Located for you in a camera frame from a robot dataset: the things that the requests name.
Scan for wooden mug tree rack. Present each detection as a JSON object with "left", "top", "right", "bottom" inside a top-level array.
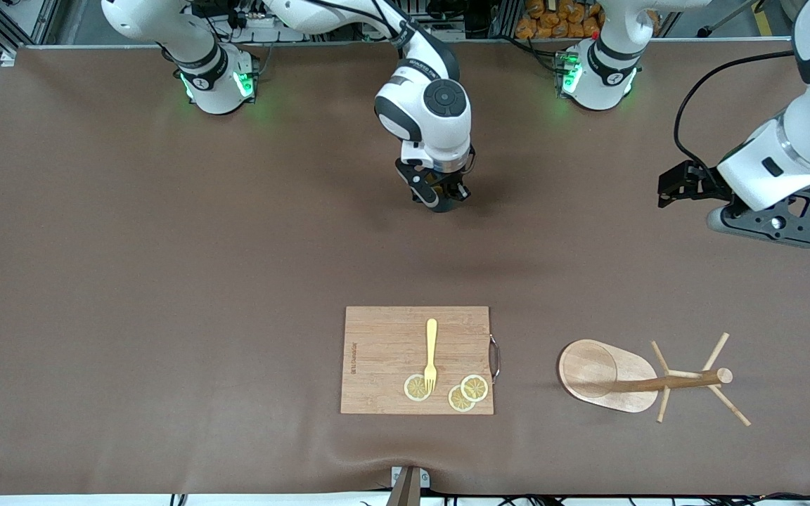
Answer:
[{"left": 557, "top": 332, "right": 752, "bottom": 427}]

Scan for yellow plastic fork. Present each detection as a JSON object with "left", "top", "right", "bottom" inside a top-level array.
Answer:
[{"left": 424, "top": 318, "right": 439, "bottom": 394}]

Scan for orange toy pile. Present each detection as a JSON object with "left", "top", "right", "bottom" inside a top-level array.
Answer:
[{"left": 515, "top": 0, "right": 659, "bottom": 39}]

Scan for brown table mat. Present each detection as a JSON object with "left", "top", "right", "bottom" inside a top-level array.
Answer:
[{"left": 0, "top": 39, "right": 810, "bottom": 496}]

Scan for white power strip black plugs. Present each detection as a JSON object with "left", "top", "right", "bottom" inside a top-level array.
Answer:
[{"left": 226, "top": 0, "right": 286, "bottom": 43}]

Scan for bamboo cutting board metal handle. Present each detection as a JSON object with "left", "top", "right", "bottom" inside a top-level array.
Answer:
[{"left": 340, "top": 306, "right": 501, "bottom": 415}]

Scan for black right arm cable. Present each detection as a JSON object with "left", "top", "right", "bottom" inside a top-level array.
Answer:
[{"left": 307, "top": 0, "right": 420, "bottom": 50}]

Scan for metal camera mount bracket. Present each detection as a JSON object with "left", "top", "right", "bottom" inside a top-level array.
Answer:
[{"left": 385, "top": 465, "right": 431, "bottom": 506}]

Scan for aluminium frame post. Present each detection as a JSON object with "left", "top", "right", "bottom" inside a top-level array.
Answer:
[{"left": 0, "top": 0, "right": 61, "bottom": 65}]

